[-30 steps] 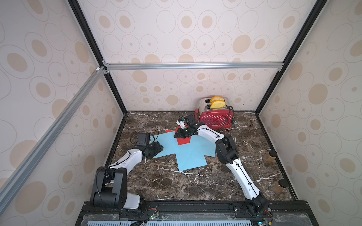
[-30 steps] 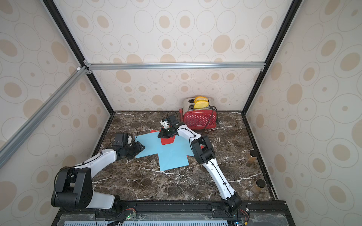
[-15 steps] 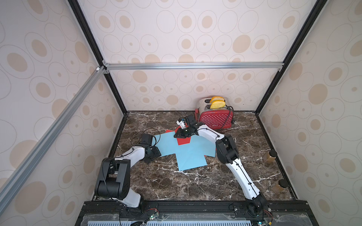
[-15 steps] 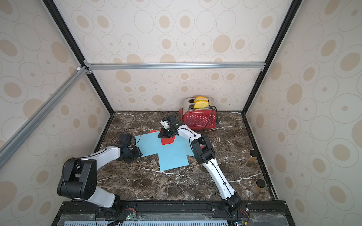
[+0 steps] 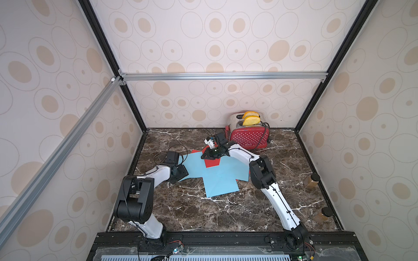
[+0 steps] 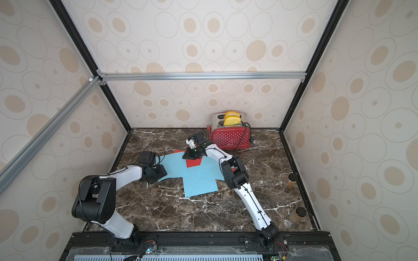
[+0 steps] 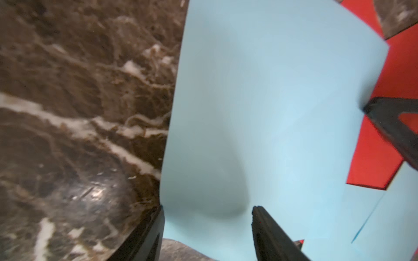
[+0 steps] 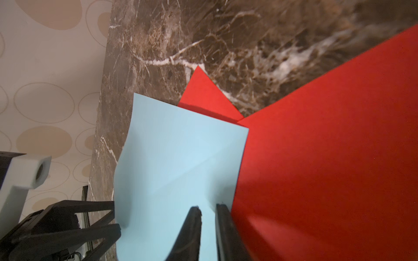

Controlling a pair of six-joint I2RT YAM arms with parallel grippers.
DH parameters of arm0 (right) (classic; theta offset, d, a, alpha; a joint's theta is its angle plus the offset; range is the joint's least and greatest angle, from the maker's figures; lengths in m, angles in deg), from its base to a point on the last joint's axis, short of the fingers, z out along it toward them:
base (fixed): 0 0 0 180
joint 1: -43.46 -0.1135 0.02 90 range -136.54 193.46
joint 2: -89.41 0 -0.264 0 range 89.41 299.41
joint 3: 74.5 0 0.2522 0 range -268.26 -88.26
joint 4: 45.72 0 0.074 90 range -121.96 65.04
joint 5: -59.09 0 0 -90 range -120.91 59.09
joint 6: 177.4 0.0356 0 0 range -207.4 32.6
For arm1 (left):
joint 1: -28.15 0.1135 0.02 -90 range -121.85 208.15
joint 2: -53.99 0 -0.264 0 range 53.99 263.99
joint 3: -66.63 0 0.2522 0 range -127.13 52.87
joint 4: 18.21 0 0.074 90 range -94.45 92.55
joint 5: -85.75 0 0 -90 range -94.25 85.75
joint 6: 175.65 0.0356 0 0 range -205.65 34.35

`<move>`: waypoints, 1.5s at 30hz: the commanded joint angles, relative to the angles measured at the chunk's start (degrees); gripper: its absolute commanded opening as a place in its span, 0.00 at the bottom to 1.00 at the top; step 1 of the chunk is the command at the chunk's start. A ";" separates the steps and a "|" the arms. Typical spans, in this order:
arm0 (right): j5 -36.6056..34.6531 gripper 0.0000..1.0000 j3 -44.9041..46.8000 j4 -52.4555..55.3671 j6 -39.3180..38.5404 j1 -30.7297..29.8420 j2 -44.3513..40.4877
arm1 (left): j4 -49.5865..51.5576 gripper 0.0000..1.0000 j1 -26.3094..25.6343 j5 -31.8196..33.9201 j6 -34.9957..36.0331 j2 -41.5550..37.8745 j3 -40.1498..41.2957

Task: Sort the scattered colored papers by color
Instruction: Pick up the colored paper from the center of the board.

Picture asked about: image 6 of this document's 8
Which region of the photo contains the light blue paper sheet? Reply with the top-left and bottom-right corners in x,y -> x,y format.
158,152 -> 189,182

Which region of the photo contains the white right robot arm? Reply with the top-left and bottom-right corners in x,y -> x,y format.
182,139 -> 280,246

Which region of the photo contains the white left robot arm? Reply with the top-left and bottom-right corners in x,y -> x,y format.
71,165 -> 167,249

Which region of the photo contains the red polka dot toaster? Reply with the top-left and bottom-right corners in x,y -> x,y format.
207,112 -> 254,150

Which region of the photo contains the yellow toast slice front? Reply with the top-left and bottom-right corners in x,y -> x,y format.
223,115 -> 241,126

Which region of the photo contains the yellow toast slice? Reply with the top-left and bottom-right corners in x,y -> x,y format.
224,111 -> 241,119
223,115 -> 241,126

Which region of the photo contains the yellow toast slice rear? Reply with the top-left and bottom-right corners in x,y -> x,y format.
224,111 -> 241,119

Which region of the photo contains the jar with black lid far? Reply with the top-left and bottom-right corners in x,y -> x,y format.
284,173 -> 298,190

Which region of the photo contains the jar with black lid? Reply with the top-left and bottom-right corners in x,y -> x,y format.
289,207 -> 307,223
284,173 -> 298,190

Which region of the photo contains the jar with black lid near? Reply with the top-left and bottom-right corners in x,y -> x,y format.
289,207 -> 307,223

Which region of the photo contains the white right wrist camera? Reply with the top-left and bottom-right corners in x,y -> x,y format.
186,132 -> 207,149

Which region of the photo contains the black toaster power cable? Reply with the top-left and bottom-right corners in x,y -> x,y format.
236,122 -> 253,151

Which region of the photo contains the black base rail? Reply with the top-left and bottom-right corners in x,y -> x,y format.
60,231 -> 341,261

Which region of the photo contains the horizontal aluminium frame bar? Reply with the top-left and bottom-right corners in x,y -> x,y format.
101,71 -> 307,81

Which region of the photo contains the diagonal aluminium frame bar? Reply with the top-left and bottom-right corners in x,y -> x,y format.
1,76 -> 101,193

